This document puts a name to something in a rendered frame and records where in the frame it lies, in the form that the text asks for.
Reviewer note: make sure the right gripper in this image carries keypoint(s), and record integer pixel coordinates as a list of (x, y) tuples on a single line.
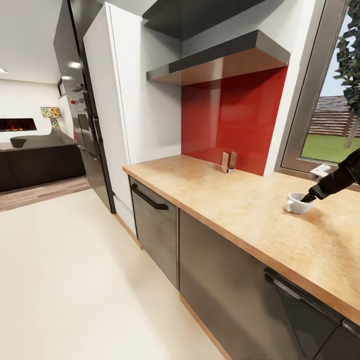
[(326, 187)]

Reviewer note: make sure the dishwasher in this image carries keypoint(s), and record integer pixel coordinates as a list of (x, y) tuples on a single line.
[(156, 227)]

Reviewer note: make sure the oven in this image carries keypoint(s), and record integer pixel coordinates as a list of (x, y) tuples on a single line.
[(84, 113)]

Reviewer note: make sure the water glass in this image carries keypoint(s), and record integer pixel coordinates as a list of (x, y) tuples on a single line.
[(229, 160)]

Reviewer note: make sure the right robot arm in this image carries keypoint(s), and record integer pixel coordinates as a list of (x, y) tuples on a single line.
[(328, 184)]

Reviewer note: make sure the countertop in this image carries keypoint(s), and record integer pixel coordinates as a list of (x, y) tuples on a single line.
[(318, 250)]

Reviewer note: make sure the coffee cup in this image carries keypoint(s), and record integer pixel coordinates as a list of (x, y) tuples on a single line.
[(294, 205)]

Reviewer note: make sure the fridge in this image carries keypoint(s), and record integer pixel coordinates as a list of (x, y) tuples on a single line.
[(140, 120)]

